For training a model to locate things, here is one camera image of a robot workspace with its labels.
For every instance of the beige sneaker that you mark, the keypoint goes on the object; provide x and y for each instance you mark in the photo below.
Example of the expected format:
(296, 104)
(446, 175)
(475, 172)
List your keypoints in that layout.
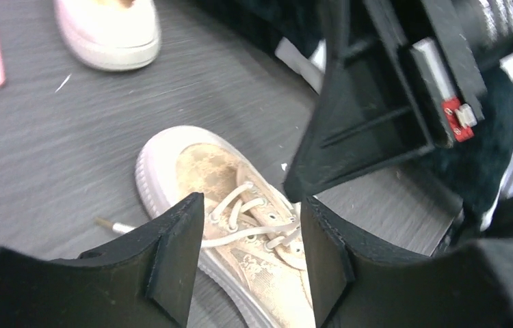
(114, 36)
(252, 245)

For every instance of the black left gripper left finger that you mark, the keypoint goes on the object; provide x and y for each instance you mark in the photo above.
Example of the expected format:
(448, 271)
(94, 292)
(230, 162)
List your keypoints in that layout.
(144, 278)

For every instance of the black white checkered pillow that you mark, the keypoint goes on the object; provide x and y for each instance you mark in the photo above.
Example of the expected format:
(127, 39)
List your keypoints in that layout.
(475, 169)

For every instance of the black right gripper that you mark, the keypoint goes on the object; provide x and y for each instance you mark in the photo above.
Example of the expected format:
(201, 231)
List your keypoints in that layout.
(401, 77)

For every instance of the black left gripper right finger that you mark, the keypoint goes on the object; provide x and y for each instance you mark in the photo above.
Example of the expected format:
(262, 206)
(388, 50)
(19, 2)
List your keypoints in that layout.
(360, 280)

